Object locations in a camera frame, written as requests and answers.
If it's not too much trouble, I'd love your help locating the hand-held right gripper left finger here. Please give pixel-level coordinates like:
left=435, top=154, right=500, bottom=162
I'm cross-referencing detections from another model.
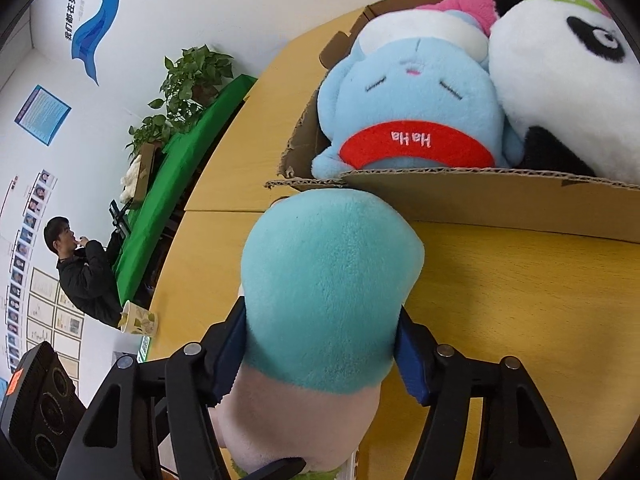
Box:
left=64, top=297, right=249, bottom=480

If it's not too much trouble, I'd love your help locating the wall photo chart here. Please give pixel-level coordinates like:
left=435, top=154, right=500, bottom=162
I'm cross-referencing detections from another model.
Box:
left=0, top=169, right=57, bottom=376

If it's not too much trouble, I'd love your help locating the large potted green plant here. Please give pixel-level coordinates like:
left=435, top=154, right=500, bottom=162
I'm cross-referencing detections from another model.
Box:
left=147, top=45, right=236, bottom=112

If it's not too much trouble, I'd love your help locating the black stand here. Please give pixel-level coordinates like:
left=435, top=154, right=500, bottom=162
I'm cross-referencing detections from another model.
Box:
left=109, top=199, right=133, bottom=238

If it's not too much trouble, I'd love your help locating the white fluffy object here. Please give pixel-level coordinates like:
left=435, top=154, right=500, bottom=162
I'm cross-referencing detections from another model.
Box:
left=120, top=154, right=144, bottom=202

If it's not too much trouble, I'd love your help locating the printed paper cup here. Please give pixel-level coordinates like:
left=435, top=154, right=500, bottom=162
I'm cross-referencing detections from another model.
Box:
left=118, top=300, right=159, bottom=337

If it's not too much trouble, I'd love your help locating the blue ribbon wall decal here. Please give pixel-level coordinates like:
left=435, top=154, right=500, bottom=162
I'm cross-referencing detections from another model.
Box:
left=70, top=0, right=127, bottom=87

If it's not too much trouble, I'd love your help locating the blue wall poster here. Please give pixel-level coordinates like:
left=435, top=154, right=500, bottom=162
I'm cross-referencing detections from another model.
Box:
left=13, top=85, right=72, bottom=147

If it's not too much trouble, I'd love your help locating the green table cloth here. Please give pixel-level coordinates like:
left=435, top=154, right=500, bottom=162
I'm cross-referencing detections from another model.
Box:
left=112, top=75, right=259, bottom=307

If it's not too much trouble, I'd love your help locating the row of framed wall certificates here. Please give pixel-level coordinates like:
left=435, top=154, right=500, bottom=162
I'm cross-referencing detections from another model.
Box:
left=26, top=266, right=85, bottom=382

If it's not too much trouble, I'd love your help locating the light blue plush toy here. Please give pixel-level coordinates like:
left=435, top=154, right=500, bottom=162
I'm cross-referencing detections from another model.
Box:
left=311, top=9, right=526, bottom=181

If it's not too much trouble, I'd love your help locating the small brown cardboard box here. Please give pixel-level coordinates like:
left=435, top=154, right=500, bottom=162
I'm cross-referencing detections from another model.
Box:
left=132, top=142, right=157, bottom=197

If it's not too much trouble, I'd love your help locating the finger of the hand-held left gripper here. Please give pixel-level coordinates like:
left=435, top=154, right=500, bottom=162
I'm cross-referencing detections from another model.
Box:
left=245, top=457, right=307, bottom=480

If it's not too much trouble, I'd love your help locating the small potted green plant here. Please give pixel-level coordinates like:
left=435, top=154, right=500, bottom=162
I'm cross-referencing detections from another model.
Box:
left=125, top=114, right=175, bottom=161

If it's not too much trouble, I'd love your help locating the large cardboard box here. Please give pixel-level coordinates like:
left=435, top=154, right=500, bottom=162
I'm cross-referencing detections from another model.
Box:
left=264, top=0, right=640, bottom=247

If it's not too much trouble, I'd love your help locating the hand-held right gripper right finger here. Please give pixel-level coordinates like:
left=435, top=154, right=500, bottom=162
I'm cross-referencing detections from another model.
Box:
left=395, top=305, right=573, bottom=480

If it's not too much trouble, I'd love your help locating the panda plush toy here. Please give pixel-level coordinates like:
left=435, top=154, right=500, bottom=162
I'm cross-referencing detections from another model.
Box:
left=487, top=0, right=640, bottom=186

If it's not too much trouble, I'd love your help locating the teal plush toy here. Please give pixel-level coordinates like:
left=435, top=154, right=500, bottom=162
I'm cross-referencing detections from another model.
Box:
left=210, top=189, right=427, bottom=480

